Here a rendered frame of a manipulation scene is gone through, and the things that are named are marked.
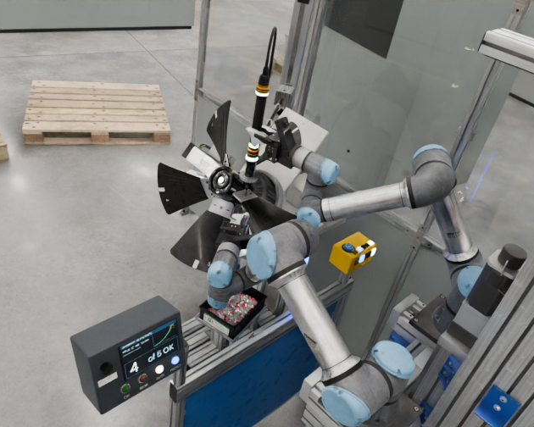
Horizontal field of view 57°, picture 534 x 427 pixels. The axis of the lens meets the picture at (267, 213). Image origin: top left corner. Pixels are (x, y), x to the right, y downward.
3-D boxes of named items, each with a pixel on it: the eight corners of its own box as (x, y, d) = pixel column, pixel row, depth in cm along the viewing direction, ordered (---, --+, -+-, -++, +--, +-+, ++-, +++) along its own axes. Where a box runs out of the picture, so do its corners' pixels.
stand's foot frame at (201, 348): (246, 297, 311) (247, 289, 306) (295, 345, 287) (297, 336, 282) (161, 343, 273) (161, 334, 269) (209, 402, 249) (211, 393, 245)
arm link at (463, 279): (447, 313, 164) (464, 285, 156) (444, 286, 174) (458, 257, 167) (484, 323, 163) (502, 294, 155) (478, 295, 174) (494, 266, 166)
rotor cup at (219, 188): (230, 170, 206) (213, 158, 195) (258, 177, 199) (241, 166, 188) (217, 202, 205) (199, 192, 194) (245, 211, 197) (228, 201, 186)
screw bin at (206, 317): (231, 287, 203) (233, 275, 199) (264, 307, 197) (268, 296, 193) (197, 318, 188) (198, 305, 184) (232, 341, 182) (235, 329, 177)
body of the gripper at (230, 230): (224, 218, 174) (214, 238, 165) (247, 221, 173) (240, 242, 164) (224, 235, 179) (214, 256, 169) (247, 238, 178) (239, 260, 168)
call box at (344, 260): (352, 249, 210) (358, 230, 204) (370, 263, 205) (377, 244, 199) (327, 263, 201) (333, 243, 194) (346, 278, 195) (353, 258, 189)
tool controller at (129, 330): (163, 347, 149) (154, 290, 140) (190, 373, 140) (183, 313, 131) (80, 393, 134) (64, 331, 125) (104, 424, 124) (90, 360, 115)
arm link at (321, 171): (325, 191, 162) (331, 169, 157) (298, 176, 166) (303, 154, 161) (337, 182, 167) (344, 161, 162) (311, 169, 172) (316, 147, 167)
